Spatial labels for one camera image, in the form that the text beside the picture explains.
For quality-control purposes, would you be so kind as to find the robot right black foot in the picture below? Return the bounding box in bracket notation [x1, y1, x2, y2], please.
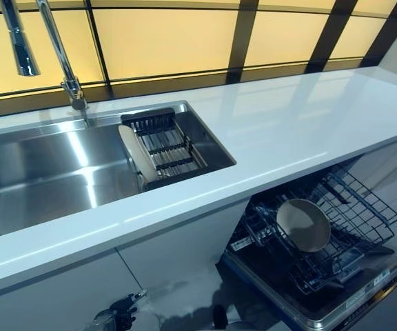
[212, 304, 230, 330]

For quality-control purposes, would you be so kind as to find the narrow white cabinet door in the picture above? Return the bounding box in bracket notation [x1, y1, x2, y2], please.
[116, 195, 255, 331]

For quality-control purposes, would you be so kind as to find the wire dishwasher rack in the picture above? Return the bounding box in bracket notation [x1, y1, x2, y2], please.
[230, 164, 397, 297]

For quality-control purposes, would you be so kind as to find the large cream ceramic plate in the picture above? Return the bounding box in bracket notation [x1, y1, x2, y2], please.
[275, 197, 333, 254]

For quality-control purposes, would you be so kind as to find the chrome pull-down faucet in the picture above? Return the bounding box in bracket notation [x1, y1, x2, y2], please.
[0, 0, 90, 120]

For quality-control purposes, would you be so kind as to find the small cream ceramic plate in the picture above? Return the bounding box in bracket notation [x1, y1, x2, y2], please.
[116, 124, 159, 183]

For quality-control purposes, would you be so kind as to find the stainless steel kitchen sink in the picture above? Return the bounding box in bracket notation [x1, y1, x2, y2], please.
[0, 99, 238, 244]

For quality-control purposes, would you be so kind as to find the yellow backlit dark-framed window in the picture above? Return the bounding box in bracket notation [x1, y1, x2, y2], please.
[0, 0, 397, 105]

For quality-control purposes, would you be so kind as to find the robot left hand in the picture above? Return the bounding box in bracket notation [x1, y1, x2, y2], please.
[110, 288, 149, 331]

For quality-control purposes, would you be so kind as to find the black sink dish rack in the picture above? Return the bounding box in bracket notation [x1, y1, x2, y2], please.
[120, 107, 209, 191]

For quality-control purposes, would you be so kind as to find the open dishwasher door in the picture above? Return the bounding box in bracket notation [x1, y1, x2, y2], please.
[218, 237, 397, 331]

